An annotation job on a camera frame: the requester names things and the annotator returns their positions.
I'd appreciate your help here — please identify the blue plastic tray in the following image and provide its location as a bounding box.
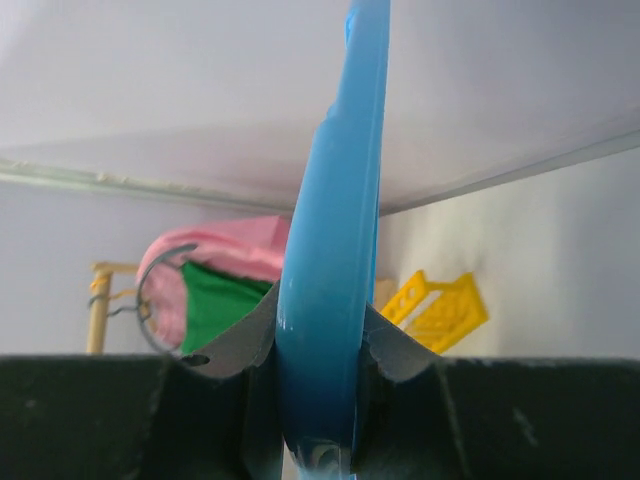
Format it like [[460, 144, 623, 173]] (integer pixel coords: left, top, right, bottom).
[[275, 1, 391, 479]]

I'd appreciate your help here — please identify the yellow clothes hanger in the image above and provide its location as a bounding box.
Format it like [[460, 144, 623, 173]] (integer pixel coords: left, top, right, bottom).
[[88, 277, 137, 306]]

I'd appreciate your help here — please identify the green cloth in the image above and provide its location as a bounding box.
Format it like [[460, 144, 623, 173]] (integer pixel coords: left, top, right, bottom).
[[181, 262, 273, 354]]

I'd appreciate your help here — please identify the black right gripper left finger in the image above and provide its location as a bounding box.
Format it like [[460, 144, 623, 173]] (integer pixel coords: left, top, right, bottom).
[[1, 290, 283, 479]]

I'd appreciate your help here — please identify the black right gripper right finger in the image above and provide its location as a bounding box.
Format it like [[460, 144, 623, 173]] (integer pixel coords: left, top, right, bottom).
[[352, 309, 639, 479]]

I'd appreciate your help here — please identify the yellow test tube rack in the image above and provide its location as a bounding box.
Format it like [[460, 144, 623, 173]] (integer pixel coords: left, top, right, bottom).
[[381, 270, 489, 354]]

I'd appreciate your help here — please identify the pink shirt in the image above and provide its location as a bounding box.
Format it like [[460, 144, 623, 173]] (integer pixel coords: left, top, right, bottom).
[[136, 216, 290, 353]]

